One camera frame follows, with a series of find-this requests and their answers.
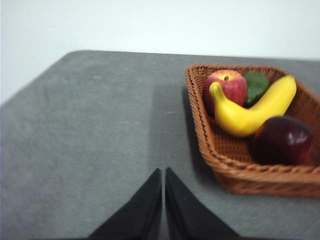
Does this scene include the yellow banana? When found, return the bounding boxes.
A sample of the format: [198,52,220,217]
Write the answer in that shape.
[208,74,298,138]

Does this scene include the brown wicker basket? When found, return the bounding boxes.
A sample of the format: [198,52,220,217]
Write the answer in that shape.
[184,63,320,200]

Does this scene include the green avocado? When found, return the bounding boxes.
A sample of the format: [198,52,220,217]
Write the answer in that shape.
[242,71,271,109]

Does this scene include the red apple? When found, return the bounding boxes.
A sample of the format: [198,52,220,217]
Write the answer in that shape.
[202,69,249,117]

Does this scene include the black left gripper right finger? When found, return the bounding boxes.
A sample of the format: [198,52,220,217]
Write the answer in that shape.
[164,166,245,240]

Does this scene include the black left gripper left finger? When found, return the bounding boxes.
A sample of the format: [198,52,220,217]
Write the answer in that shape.
[87,167,163,240]

